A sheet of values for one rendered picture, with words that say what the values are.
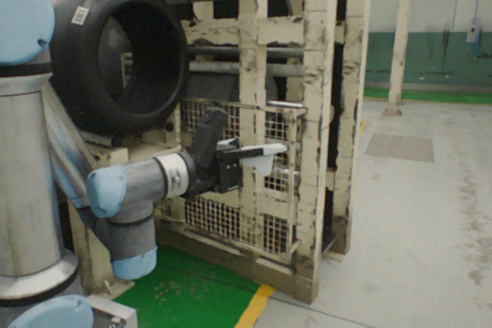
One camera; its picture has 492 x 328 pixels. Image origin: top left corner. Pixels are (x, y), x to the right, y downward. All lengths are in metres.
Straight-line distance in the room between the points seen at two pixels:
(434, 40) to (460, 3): 0.95
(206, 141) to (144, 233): 0.19
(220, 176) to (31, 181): 0.31
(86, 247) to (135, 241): 1.38
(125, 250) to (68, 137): 0.21
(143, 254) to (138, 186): 0.12
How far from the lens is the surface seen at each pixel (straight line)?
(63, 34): 1.36
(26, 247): 0.57
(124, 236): 0.63
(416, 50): 10.33
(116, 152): 1.46
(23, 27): 0.48
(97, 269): 2.09
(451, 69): 10.38
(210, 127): 0.67
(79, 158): 0.69
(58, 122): 0.67
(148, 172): 0.61
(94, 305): 1.01
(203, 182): 0.68
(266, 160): 0.71
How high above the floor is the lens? 1.28
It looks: 15 degrees down
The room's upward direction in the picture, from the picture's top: straight up
